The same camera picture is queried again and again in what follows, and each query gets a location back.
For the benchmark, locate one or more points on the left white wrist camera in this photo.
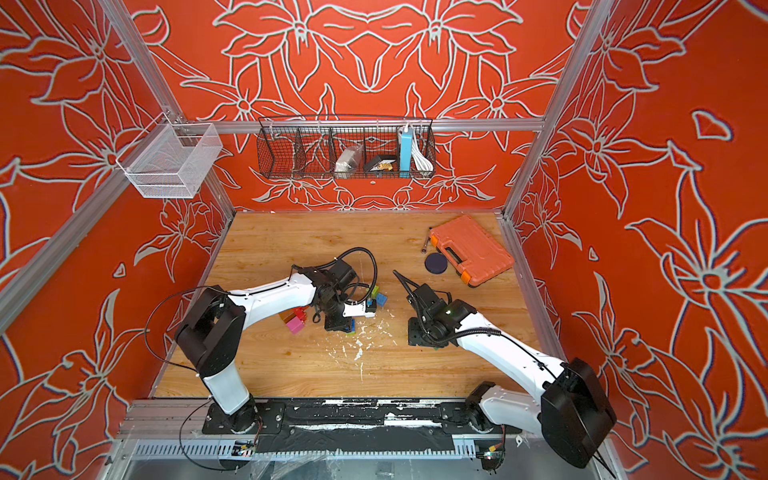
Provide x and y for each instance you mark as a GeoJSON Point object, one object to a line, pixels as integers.
{"type": "Point", "coordinates": [366, 310]}

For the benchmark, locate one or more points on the small red lego brick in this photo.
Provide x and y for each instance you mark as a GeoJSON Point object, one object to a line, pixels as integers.
{"type": "Point", "coordinates": [300, 314]}

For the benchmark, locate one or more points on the grey plastic bag in basket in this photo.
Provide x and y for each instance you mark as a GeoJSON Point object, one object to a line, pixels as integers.
{"type": "Point", "coordinates": [347, 163]}

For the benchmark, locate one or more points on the clear acrylic wall box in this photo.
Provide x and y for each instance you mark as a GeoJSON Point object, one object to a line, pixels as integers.
{"type": "Point", "coordinates": [172, 160]}

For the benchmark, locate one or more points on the black wire wall basket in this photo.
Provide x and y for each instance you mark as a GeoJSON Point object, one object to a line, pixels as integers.
{"type": "Point", "coordinates": [299, 148]}

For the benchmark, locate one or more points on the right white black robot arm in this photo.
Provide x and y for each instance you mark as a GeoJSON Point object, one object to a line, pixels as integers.
{"type": "Point", "coordinates": [568, 406]}

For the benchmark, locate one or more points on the white slotted cable duct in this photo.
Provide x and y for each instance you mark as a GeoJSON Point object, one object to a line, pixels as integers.
{"type": "Point", "coordinates": [228, 449]}

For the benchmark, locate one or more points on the black item in basket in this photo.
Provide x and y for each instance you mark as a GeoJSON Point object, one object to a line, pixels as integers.
{"type": "Point", "coordinates": [382, 163]}

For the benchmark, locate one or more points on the orange plastic tool case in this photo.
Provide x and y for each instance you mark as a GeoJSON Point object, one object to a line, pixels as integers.
{"type": "Point", "coordinates": [474, 252]}

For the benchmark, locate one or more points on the screwdriver bit beside case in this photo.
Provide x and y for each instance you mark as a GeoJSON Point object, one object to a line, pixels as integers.
{"type": "Point", "coordinates": [427, 241]}

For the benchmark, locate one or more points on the brown lego brick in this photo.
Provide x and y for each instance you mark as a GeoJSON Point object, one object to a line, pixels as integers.
{"type": "Point", "coordinates": [287, 316]}

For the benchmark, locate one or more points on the dark round disc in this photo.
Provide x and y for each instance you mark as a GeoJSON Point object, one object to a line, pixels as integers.
{"type": "Point", "coordinates": [436, 263]}

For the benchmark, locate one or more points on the light blue box in basket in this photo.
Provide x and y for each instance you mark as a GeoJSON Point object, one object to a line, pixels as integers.
{"type": "Point", "coordinates": [405, 152]}

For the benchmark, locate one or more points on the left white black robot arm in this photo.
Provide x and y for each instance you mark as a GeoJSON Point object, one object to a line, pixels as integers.
{"type": "Point", "coordinates": [340, 291]}

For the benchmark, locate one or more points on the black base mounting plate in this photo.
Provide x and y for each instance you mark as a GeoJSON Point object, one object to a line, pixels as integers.
{"type": "Point", "coordinates": [360, 425]}

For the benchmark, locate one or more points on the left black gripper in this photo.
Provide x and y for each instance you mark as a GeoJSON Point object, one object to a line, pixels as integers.
{"type": "Point", "coordinates": [337, 322]}

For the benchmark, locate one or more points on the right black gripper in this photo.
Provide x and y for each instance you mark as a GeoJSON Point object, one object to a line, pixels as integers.
{"type": "Point", "coordinates": [412, 335]}

